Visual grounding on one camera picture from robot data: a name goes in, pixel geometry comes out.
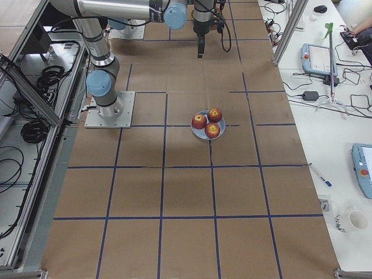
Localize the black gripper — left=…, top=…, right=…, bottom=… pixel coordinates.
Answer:
left=193, top=19, right=210, bottom=58

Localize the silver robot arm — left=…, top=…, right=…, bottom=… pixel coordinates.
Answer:
left=51, top=1, right=190, bottom=119

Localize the woven wicker basket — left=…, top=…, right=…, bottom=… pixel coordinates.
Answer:
left=191, top=7, right=224, bottom=36

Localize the red apple on plate far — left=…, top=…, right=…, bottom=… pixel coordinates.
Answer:
left=207, top=108, right=223, bottom=123

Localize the red apple on plate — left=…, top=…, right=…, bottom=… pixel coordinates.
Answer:
left=207, top=108, right=223, bottom=123
left=191, top=113, right=207, bottom=130
left=204, top=122, right=220, bottom=139

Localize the red apple on plate left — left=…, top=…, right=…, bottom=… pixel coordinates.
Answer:
left=191, top=113, right=207, bottom=130

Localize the red apple on plate near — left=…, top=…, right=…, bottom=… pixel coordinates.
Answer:
left=204, top=122, right=220, bottom=139

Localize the light blue plate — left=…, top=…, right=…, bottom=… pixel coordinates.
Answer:
left=191, top=110, right=226, bottom=140

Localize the person hand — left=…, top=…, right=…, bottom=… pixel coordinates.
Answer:
left=352, top=26, right=363, bottom=35

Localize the teach pendant far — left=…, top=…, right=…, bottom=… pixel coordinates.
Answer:
left=301, top=44, right=331, bottom=76

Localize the teach pendant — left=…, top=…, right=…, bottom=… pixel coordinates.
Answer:
left=352, top=144, right=372, bottom=199
left=301, top=44, right=331, bottom=76

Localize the black power adapter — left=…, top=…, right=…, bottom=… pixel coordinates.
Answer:
left=302, top=91, right=319, bottom=101

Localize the black computer mouse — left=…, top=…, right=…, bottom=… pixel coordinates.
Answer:
left=313, top=5, right=328, bottom=13

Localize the green tipped grabber stick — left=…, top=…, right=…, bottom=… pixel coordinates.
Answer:
left=323, top=23, right=335, bottom=103

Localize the blue white pen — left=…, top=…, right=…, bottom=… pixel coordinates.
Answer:
left=309, top=163, right=332, bottom=187

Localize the teach pendant near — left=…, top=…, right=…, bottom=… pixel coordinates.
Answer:
left=352, top=144, right=372, bottom=199

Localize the white mug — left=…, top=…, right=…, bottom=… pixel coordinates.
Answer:
left=334, top=207, right=369, bottom=233

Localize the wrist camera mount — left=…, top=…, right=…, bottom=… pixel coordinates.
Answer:
left=215, top=17, right=224, bottom=34

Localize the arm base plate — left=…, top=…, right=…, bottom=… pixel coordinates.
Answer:
left=84, top=91, right=135, bottom=128
left=108, top=24, right=145, bottom=40

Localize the aluminium frame post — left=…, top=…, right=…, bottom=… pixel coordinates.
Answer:
left=271, top=0, right=308, bottom=66

